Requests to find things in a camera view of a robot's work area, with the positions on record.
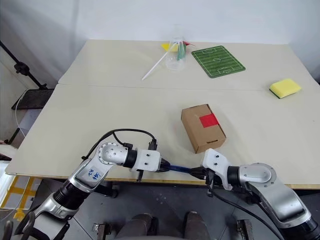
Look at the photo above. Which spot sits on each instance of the white foam box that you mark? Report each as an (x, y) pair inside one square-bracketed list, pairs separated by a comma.
[(5, 182)]

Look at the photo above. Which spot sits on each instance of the black stand leg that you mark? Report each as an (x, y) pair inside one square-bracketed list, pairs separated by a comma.
[(13, 136)]

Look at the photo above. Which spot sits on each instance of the white straw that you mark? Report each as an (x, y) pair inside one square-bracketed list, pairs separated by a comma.
[(165, 46)]

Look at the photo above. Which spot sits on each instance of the black table leg base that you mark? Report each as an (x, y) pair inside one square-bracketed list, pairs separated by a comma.
[(108, 188)]

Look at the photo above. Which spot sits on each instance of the blue box cutter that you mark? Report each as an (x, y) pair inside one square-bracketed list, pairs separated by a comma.
[(181, 169)]

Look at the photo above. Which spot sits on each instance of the grey metal bracket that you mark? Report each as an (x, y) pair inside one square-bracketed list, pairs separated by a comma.
[(101, 231), (244, 230)]

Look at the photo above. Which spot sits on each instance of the clear plastic cup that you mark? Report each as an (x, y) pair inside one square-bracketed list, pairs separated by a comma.
[(175, 63)]

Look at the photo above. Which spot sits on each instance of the red tape strip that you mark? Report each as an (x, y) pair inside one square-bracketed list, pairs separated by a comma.
[(208, 120)]

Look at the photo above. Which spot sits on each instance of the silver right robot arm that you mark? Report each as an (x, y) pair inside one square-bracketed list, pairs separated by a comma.
[(275, 190)]

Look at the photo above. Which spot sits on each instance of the dark rounded shape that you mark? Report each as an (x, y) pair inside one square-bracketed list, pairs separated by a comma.
[(196, 226), (136, 227)]

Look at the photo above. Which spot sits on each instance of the beige side table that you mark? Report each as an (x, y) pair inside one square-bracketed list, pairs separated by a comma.
[(7, 151)]

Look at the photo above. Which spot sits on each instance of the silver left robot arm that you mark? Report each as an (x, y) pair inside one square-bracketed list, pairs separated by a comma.
[(100, 160)]

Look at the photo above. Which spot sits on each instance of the brown cardboard box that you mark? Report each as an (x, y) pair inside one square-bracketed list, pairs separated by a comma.
[(197, 135)]

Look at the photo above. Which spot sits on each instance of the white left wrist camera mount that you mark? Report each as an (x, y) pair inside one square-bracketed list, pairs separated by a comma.
[(147, 160)]

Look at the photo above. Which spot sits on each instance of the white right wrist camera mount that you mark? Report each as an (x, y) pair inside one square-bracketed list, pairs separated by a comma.
[(215, 160)]

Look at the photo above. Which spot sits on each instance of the red paper flag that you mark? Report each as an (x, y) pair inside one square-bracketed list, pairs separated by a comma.
[(189, 44)]

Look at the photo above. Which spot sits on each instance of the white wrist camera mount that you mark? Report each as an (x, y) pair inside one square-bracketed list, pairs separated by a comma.
[(215, 160), (147, 160)]

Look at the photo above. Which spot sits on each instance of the yellow sponge with green base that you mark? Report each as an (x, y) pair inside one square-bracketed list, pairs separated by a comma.
[(285, 86)]

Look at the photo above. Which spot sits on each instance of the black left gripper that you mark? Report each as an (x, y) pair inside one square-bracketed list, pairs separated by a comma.
[(163, 166)]

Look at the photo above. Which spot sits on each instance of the green paper flag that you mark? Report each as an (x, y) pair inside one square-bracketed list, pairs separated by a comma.
[(180, 52)]

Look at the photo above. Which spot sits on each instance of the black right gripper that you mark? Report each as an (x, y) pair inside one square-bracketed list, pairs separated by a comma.
[(212, 178)]

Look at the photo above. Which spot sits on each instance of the green soccer field mat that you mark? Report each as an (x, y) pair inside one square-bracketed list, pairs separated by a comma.
[(217, 61)]

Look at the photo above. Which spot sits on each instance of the black stand pole with clamp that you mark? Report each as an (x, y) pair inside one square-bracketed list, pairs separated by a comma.
[(21, 67)]

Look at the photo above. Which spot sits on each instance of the black stand base plate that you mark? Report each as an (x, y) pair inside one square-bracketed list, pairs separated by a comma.
[(32, 98)]

